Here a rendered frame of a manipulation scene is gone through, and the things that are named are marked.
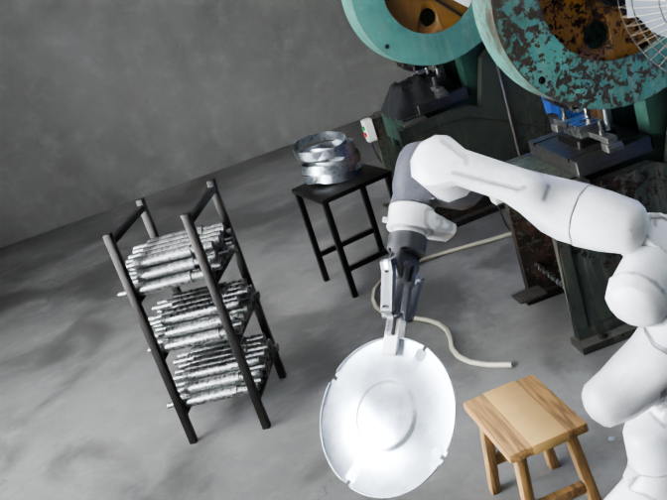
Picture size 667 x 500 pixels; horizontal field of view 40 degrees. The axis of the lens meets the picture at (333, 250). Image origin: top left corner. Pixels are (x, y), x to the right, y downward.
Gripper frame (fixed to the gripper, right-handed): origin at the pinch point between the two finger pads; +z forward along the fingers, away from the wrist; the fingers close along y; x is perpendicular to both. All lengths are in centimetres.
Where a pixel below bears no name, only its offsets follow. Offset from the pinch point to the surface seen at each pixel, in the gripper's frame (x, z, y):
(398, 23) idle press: -145, -205, -185
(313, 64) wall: -394, -344, -407
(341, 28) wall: -370, -377, -409
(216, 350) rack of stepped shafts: -176, -25, -134
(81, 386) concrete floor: -287, -10, -157
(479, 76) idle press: -134, -207, -251
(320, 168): -178, -129, -182
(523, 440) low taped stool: -17, 5, -96
